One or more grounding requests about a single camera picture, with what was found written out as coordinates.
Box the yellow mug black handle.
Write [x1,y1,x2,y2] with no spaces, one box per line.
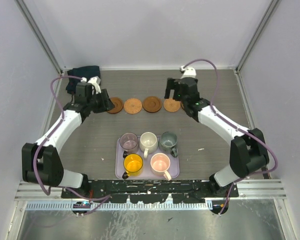
[122,153,144,180]

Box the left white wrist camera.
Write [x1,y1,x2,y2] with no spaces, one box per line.
[80,76,101,94]

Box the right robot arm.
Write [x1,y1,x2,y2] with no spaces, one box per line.
[164,77,270,197]

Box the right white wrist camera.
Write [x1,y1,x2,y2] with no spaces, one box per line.
[179,65,197,80]

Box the pink mug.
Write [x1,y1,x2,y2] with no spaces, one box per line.
[150,153,172,181]

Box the cream speckled mug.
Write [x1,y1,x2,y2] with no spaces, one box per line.
[139,132,158,159]

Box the woven rattan coaster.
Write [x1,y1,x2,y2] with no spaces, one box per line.
[163,98,181,113]
[123,98,143,115]

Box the lavender plastic tray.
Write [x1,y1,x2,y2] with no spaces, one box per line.
[114,139,180,180]

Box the grey-green mug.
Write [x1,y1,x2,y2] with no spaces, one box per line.
[158,131,179,158]

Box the wooden coaster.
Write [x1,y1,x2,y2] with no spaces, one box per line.
[107,97,124,114]
[142,96,162,113]
[180,101,187,111]

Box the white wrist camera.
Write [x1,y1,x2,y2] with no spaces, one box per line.
[179,65,197,80]
[80,76,101,94]

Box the white slotted cable duct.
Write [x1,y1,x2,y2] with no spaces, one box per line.
[25,199,213,211]

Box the purple mug black handle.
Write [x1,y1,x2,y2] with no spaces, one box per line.
[119,132,139,158]

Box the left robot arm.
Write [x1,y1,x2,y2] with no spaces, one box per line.
[21,82,114,198]

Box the aluminium frame rail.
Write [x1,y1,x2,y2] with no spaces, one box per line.
[14,179,286,201]

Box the dark blue folded cloth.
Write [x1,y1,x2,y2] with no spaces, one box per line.
[65,65,101,95]

